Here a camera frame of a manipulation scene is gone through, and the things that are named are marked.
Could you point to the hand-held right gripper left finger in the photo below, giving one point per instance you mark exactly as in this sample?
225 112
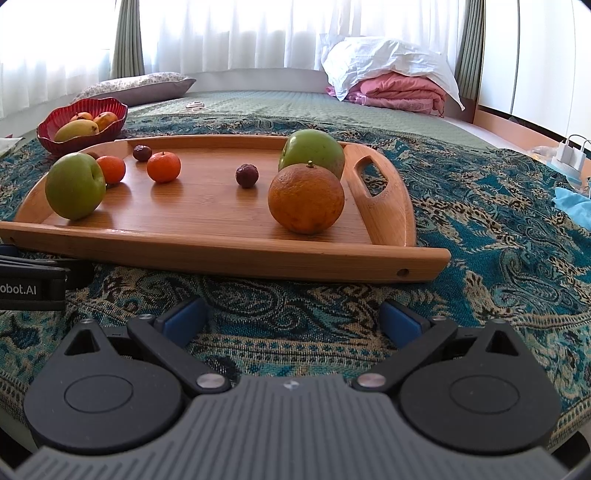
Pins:
184 318

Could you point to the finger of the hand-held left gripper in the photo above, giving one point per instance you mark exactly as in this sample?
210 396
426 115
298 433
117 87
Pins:
78 277
7 250

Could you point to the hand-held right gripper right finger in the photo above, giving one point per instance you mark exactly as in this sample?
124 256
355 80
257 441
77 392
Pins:
400 321

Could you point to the wooden serving tray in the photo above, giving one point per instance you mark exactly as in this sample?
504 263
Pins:
207 212

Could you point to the small tangerine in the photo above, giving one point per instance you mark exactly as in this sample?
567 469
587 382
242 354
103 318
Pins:
113 170
164 167

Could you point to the red date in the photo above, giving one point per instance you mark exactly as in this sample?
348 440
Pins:
247 176
142 153

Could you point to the green apple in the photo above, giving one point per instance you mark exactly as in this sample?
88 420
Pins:
74 189
318 147

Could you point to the red scalloped bowl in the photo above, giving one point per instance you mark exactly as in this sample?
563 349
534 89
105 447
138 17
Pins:
51 143

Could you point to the teal patterned blanket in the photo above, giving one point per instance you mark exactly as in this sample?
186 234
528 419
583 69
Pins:
485 240

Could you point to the yellow mango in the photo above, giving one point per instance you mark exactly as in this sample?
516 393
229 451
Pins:
76 130

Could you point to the orange fruit in bowl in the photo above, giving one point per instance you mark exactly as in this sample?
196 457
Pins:
81 116
106 121

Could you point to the large orange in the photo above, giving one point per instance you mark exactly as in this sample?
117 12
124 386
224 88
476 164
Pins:
306 198

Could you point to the floral pillow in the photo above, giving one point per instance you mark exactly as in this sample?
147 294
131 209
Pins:
138 87

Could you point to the cyan cloth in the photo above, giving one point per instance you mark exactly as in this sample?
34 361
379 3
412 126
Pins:
572 205

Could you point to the white sheer curtain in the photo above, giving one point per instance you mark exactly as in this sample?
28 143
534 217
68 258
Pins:
51 37
277 32

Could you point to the folded pink blanket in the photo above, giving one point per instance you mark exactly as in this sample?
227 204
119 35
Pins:
397 90

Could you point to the white charger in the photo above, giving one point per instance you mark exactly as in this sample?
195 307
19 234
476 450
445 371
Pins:
570 157

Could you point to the green quilted bedspread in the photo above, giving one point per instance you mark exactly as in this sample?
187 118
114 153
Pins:
300 104

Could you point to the green curtain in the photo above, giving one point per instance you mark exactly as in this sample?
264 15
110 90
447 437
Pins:
124 37
468 46

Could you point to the white and pink bedding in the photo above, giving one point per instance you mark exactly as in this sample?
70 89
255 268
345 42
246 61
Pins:
383 60

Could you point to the white wardrobe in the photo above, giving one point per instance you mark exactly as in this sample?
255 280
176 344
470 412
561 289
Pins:
531 60

